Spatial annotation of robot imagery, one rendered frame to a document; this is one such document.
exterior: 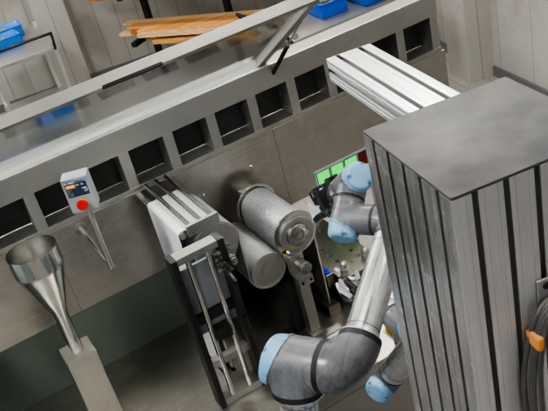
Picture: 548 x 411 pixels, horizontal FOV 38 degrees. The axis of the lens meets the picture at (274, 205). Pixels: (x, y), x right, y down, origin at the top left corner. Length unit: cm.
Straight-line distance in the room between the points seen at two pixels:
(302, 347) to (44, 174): 104
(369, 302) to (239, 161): 102
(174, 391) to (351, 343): 98
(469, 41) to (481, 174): 508
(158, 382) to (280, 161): 83
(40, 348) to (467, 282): 181
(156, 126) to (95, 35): 573
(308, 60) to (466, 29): 347
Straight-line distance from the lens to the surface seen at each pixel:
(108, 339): 271
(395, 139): 115
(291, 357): 172
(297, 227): 241
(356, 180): 193
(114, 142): 245
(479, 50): 617
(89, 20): 814
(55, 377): 273
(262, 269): 242
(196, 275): 220
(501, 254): 108
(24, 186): 241
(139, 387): 263
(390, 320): 222
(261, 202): 252
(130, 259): 260
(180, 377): 260
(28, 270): 219
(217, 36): 203
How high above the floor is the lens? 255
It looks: 30 degrees down
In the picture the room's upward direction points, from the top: 15 degrees counter-clockwise
